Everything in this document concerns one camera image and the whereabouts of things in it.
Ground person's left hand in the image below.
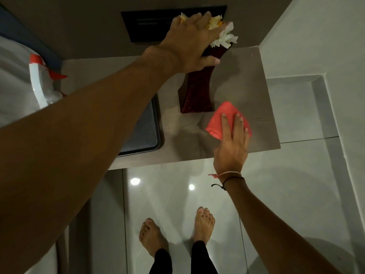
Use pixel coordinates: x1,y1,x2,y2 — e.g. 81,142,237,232
143,11,232,74

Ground black wall panel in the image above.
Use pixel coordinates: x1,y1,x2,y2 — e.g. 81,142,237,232
121,6,228,43

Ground person's left forearm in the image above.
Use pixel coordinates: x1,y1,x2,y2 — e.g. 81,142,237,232
0,45,178,274

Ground person's left leg black trousers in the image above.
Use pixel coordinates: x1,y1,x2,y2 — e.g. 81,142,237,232
149,248,173,274

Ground person's leg black trousers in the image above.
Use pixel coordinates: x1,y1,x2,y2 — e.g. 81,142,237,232
190,240,218,274
149,248,173,274

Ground person's right leg black trousers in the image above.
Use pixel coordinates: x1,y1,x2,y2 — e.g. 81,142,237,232
190,240,218,274

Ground person's right forearm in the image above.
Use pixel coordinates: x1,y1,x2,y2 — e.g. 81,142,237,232
221,175,343,274

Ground steel sink basin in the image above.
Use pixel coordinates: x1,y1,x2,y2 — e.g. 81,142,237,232
117,93,162,157

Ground clear spray bottle red trigger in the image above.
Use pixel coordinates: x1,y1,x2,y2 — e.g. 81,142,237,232
29,53,68,109

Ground person's foot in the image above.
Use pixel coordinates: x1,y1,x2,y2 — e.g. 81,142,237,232
139,218,169,258
194,207,216,245

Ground black cord bracelet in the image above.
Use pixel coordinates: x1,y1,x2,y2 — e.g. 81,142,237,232
211,176,245,191

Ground person's right hand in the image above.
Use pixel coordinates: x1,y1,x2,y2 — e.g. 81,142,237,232
213,113,250,177

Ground dark red vase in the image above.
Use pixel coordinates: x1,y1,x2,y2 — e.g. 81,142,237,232
178,44,233,114

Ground white and yellow artificial flowers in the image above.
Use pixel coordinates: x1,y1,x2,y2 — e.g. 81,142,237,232
180,13,238,49

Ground red and white thread bracelet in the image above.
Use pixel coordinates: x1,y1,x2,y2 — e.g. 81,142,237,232
208,171,243,179

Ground person's left foot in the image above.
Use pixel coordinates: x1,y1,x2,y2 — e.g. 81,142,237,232
139,218,169,258

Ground red cleaning cloth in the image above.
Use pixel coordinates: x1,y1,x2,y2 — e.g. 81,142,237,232
205,101,253,141

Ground person's right foot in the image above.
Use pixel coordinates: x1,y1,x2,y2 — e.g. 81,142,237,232
194,207,216,245

